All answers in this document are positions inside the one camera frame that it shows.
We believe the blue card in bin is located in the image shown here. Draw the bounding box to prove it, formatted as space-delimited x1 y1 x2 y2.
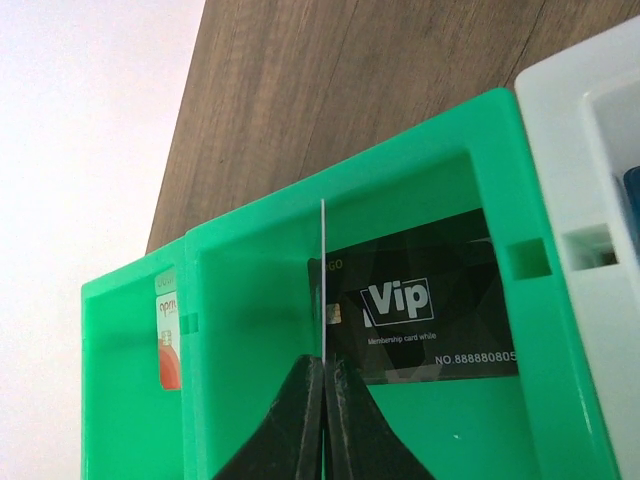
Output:
623 166 640 225

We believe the red white card in bin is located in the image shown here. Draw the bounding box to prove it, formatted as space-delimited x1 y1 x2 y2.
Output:
154 268 182 390

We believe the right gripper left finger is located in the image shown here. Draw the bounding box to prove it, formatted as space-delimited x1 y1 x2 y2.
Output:
215 355 324 479

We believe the black card in bin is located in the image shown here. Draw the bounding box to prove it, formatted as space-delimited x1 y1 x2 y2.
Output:
326 209 518 384

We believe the black vip card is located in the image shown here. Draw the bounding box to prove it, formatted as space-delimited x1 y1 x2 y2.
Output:
308 199 327 363

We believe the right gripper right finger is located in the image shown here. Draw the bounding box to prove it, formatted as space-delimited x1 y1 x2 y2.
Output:
323 355 434 479

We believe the green white sorting bin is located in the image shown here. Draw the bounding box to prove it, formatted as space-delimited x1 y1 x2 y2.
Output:
80 14 640 480

